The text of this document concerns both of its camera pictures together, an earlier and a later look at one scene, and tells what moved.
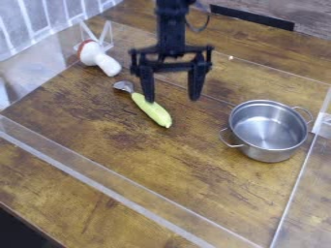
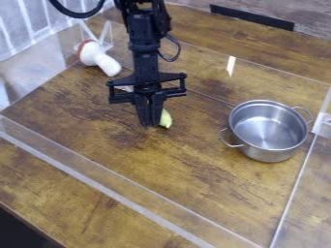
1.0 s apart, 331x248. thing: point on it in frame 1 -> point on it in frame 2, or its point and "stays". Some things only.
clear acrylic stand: [105, 40] stays
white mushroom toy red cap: [94, 56] stays
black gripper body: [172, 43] -> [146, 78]
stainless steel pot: [269, 128] stays
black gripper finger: [197, 76] -> [157, 99]
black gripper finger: [148, 81] -> [144, 102]
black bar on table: [253, 16] stays
